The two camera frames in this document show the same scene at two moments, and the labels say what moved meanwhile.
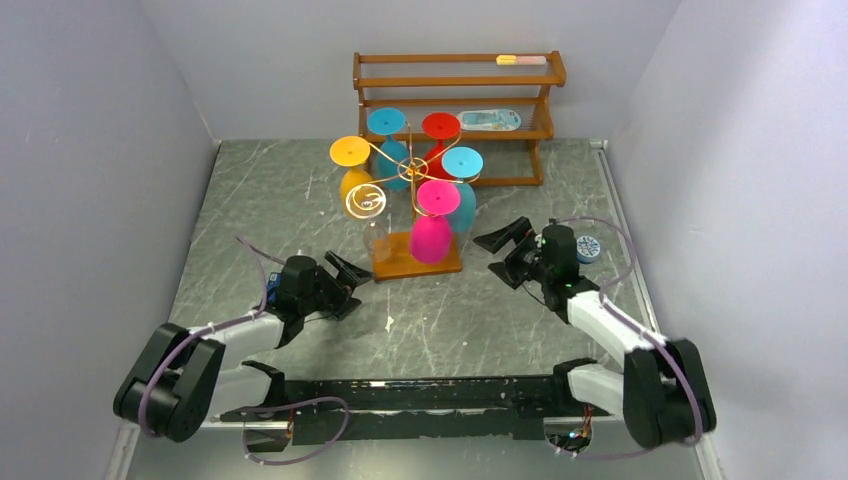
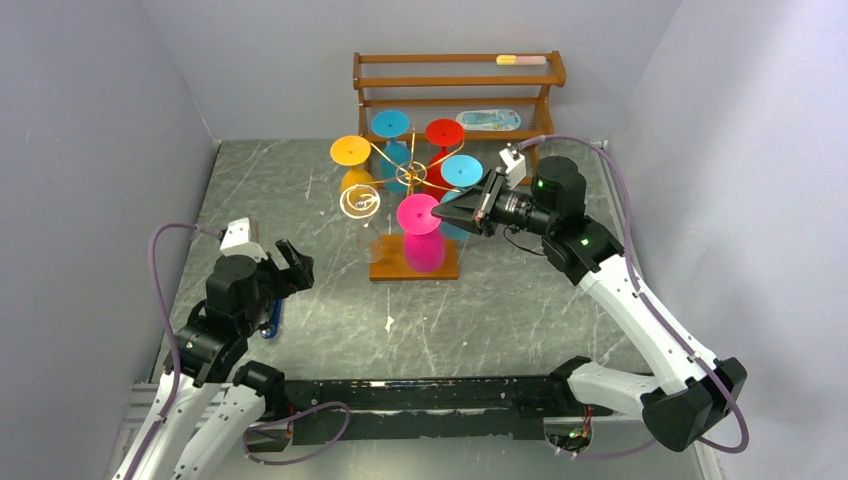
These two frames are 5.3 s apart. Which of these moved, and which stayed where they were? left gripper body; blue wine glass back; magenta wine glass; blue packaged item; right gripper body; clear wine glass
Moved: magenta wine glass; left gripper body; right gripper body; clear wine glass
Stayed: blue wine glass back; blue packaged item
